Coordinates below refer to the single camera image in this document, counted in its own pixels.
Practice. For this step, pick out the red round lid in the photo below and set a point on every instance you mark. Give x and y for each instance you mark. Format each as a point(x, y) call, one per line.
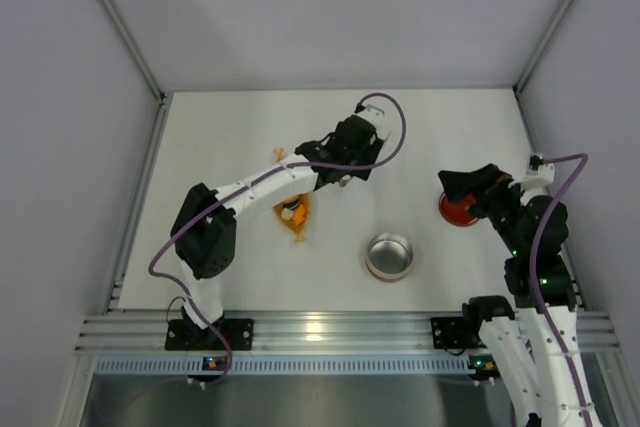
point(457, 214)

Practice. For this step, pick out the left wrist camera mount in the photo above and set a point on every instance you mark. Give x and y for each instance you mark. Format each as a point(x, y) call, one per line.
point(375, 116)

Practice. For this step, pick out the orange food chunk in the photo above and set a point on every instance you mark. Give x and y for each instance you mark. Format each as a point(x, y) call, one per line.
point(300, 215)

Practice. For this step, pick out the aluminium front rail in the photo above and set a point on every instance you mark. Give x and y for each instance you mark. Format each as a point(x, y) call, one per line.
point(273, 332)

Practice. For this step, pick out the orange leaf-shaped plate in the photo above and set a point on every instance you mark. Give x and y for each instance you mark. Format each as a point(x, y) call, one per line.
point(298, 231)

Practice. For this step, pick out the white food cube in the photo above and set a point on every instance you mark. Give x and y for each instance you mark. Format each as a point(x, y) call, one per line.
point(286, 214)

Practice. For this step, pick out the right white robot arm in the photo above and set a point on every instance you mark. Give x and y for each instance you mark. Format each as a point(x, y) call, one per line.
point(532, 337)

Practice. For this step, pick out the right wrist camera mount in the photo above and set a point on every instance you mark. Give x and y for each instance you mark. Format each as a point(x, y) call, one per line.
point(538, 174)

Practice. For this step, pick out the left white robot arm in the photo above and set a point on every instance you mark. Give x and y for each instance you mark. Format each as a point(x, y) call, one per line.
point(208, 247)

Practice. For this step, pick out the black round food piece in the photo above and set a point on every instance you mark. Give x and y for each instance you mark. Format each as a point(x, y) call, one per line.
point(291, 206)

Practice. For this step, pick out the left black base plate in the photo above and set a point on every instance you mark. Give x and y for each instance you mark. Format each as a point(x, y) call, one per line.
point(182, 335)

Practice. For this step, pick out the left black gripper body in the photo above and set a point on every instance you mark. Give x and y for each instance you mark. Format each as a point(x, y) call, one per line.
point(364, 158)

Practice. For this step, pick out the slotted grey cable duct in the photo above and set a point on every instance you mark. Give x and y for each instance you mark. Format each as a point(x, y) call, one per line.
point(315, 364)

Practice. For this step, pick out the round steel lunch box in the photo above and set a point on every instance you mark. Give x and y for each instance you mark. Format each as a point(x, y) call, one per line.
point(389, 257)

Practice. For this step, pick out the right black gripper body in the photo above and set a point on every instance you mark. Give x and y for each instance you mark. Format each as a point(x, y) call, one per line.
point(480, 186)

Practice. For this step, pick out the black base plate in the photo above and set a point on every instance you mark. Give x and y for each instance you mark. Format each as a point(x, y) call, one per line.
point(453, 334)
point(182, 335)

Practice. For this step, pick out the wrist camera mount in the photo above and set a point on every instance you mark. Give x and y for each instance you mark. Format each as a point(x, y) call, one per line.
point(375, 116)
point(538, 174)

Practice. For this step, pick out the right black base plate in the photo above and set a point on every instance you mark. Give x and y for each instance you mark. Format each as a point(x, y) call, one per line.
point(453, 334)

